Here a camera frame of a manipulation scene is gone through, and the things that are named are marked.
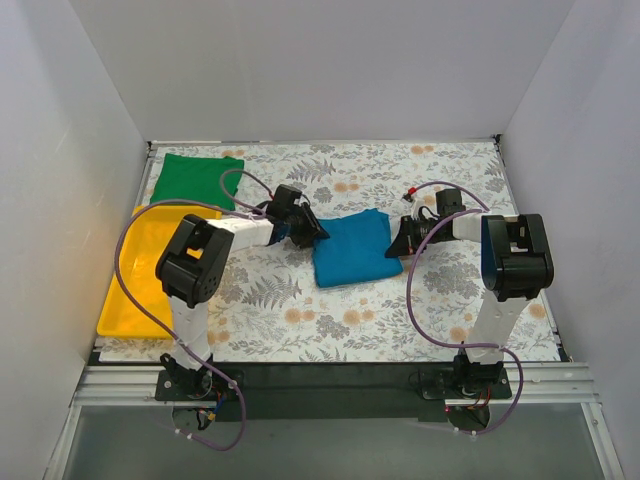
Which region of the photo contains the floral table mat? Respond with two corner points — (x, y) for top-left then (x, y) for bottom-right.
(99, 141), (561, 363)

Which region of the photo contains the yellow plastic tray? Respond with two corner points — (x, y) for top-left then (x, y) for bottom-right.
(96, 203), (224, 341)

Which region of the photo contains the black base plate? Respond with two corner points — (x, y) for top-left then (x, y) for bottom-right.
(155, 359), (515, 422)

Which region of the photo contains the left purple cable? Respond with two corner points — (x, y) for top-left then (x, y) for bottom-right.
(114, 168), (271, 450)

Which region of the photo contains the folded green t shirt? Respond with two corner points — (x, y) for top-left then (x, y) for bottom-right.
(150, 154), (244, 210)

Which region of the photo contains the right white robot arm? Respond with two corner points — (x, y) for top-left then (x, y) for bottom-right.
(385, 182), (554, 400)

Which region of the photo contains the blue t shirt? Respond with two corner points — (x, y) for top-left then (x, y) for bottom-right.
(312, 209), (403, 288)

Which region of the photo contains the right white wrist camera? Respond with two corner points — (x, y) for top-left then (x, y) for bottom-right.
(402, 188), (424, 218)

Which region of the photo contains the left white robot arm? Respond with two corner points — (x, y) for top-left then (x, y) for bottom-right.
(155, 185), (330, 399)

